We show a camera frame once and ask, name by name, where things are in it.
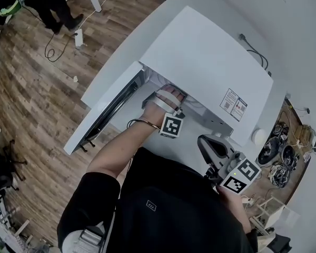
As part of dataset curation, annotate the white microwave oven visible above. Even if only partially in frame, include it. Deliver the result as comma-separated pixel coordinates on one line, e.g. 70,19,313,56
63,5,274,155

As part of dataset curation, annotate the black floor cable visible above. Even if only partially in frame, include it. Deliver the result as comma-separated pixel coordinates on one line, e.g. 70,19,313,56
44,30,77,63

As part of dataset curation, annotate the black rounded backpack shell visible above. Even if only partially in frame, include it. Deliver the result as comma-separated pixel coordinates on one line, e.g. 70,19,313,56
281,144,301,166
268,163,292,187
258,137,280,165

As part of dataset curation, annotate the person's black shirt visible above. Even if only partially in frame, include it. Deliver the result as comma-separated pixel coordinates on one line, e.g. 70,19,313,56
57,146,259,253

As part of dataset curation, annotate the person's left hand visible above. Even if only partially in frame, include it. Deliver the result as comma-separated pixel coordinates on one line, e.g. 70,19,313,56
143,86,185,125

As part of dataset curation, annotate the large white table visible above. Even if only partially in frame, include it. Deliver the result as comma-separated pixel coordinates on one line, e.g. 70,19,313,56
80,0,289,170

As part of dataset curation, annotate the person's left forearm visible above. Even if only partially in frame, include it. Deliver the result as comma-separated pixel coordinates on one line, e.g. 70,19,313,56
86,114,164,180

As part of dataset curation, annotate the small white bowl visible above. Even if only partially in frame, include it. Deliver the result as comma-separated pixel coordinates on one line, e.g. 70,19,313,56
252,128,268,145

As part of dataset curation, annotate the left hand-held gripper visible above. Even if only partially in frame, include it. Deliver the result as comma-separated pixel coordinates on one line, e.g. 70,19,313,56
142,84,186,140

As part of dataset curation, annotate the light wooden frame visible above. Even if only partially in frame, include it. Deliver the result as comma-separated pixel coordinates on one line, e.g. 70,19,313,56
249,196,301,237

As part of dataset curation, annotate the white floor cable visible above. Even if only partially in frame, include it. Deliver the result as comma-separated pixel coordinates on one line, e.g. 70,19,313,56
81,0,122,31

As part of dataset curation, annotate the thin wrist bracelet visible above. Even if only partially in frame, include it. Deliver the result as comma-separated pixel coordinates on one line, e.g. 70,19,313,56
127,118,161,130

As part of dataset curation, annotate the person's right forearm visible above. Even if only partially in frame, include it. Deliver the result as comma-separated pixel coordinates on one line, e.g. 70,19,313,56
217,186,253,234

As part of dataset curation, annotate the black power cable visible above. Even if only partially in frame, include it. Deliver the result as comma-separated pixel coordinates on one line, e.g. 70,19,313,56
239,33,272,76

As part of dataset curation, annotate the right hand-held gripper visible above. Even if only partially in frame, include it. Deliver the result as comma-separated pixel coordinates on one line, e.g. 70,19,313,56
197,134,262,195

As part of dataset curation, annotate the black office chair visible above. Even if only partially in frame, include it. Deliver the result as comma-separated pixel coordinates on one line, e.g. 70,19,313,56
0,139,28,192

